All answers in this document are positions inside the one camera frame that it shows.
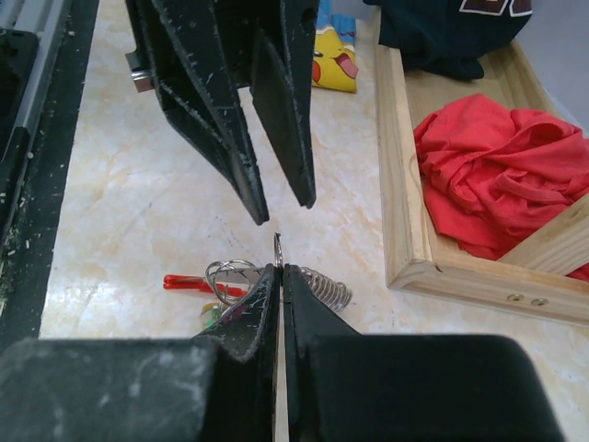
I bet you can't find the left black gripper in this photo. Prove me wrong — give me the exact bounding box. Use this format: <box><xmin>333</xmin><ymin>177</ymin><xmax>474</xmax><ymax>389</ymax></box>
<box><xmin>125</xmin><ymin>1</ymin><xmax>269</xmax><ymax>225</ymax></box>

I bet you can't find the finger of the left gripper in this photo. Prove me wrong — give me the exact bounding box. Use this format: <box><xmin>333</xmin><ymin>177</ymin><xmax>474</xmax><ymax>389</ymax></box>
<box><xmin>213</xmin><ymin>1</ymin><xmax>318</xmax><ymax>208</ymax></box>

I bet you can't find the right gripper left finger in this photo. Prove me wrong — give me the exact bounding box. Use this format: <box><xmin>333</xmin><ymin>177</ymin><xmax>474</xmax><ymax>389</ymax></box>
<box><xmin>1</xmin><ymin>266</ymin><xmax>280</xmax><ymax>441</ymax></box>

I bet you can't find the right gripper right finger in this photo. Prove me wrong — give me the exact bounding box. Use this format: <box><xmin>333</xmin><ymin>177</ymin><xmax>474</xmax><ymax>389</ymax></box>
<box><xmin>283</xmin><ymin>265</ymin><xmax>564</xmax><ymax>441</ymax></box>

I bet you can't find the green tagged key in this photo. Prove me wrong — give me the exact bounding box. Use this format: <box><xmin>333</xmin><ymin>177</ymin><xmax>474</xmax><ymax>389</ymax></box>
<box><xmin>200</xmin><ymin>302</ymin><xmax>235</xmax><ymax>330</ymax></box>

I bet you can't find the red handled metal key organizer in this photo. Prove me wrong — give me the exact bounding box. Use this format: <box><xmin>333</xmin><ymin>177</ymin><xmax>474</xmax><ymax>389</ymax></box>
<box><xmin>163</xmin><ymin>232</ymin><xmax>353</xmax><ymax>314</ymax></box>

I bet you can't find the blue pikachu shirt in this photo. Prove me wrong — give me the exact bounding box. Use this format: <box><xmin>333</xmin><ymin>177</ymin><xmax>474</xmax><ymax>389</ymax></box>
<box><xmin>312</xmin><ymin>0</ymin><xmax>359</xmax><ymax>93</ymax></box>

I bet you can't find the wooden clothes rack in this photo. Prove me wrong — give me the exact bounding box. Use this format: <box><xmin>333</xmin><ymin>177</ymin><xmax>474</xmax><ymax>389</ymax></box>
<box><xmin>375</xmin><ymin>1</ymin><xmax>588</xmax><ymax>325</ymax></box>

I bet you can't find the navy basketball jersey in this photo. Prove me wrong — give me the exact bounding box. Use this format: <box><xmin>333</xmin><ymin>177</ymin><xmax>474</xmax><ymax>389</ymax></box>
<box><xmin>366</xmin><ymin>0</ymin><xmax>533</xmax><ymax>81</ymax></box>

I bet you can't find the red crumpled shirt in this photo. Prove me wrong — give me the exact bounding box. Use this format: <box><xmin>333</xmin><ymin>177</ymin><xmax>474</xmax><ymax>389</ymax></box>
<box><xmin>413</xmin><ymin>94</ymin><xmax>588</xmax><ymax>261</ymax></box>

